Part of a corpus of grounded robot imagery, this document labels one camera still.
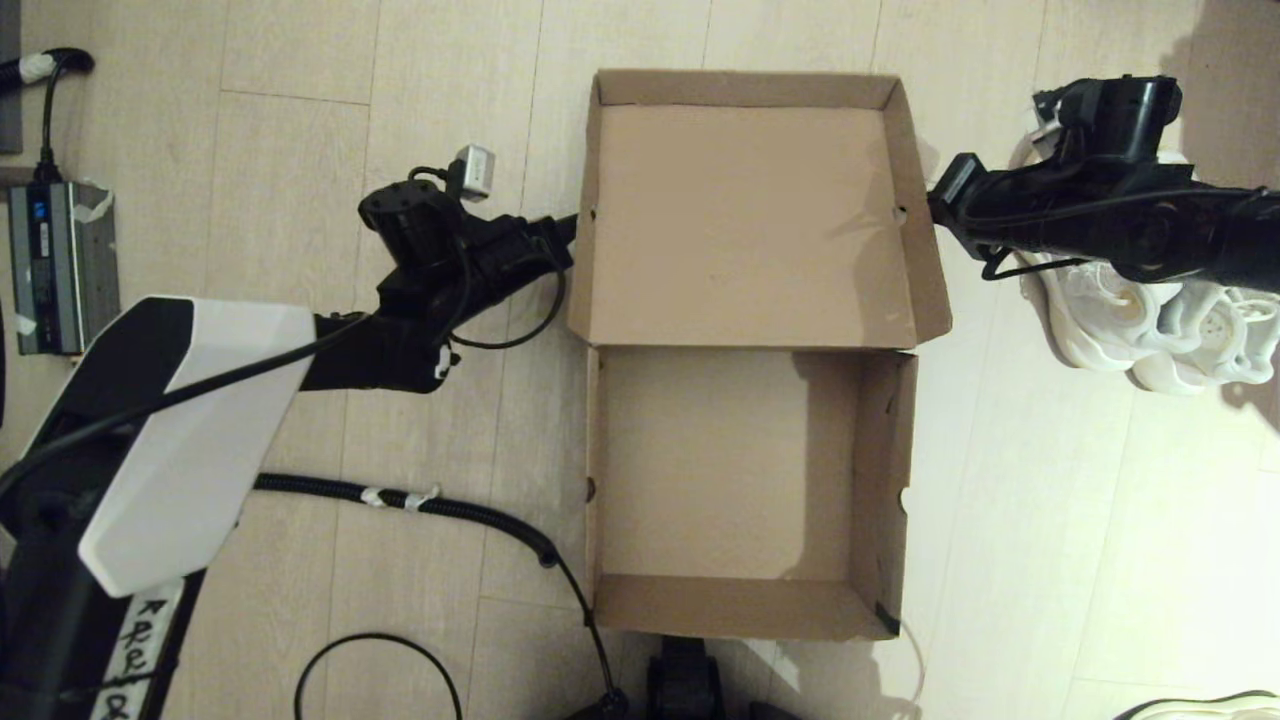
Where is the white mesh sneaker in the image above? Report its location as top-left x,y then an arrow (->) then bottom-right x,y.
1015,135 -> 1186,373
1130,150 -> 1280,396

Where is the brown cardboard shoe box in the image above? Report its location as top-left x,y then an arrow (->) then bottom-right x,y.
566,68 -> 953,643

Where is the grey power supply unit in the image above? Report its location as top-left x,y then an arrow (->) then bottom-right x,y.
8,180 -> 121,356

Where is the dark grey panel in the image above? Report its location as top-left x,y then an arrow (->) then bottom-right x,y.
0,0 -> 23,156

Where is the white black-soled sneaker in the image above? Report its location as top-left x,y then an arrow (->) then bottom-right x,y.
1115,690 -> 1280,720

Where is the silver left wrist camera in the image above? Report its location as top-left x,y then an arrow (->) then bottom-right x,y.
448,145 -> 497,201

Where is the black corrugated cable conduit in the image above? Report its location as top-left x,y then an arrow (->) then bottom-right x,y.
255,473 -> 629,716

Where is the thin black cable loop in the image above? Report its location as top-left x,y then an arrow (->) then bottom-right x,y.
295,633 -> 464,720

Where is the black power cable white tape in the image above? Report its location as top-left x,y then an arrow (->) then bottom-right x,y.
0,48 -> 98,186

